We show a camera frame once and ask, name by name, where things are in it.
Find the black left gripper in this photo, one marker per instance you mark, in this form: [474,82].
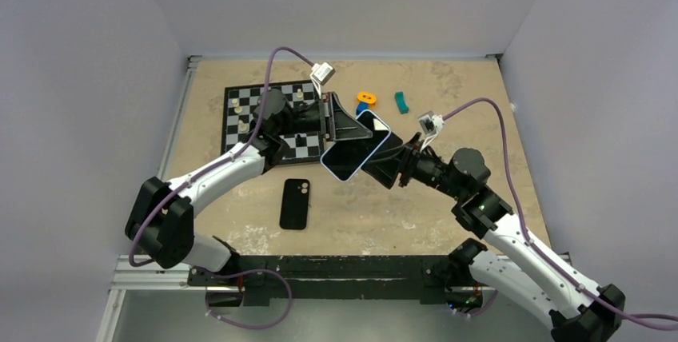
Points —
[335,123]

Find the teal curved block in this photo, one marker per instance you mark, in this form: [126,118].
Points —
[402,106]

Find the black phone case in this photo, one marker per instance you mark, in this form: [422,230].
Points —
[295,204]

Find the white chess pawn near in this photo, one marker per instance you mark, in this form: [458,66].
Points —
[243,127]

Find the phone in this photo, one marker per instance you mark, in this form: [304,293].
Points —
[345,158]

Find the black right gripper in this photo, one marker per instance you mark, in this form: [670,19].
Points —
[386,165]

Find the orange ring block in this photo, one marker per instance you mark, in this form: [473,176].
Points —
[367,98]

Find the black chess piece near right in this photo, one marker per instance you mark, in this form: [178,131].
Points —
[300,141]

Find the black smartphone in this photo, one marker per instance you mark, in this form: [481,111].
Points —
[392,145]

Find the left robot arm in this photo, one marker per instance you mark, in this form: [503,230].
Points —
[161,222]

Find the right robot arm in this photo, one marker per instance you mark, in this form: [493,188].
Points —
[504,254]

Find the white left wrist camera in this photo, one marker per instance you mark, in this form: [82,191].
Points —
[320,74]

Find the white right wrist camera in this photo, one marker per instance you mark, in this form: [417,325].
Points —
[431,125]

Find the blue cube block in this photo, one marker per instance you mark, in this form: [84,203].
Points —
[361,107]

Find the black white chessboard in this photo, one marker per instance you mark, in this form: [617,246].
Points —
[249,96]

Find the white chess piece tall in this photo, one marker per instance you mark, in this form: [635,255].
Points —
[237,108]

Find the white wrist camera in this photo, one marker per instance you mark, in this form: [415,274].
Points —
[320,74]
[431,125]

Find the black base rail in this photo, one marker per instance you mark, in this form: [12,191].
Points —
[428,279]

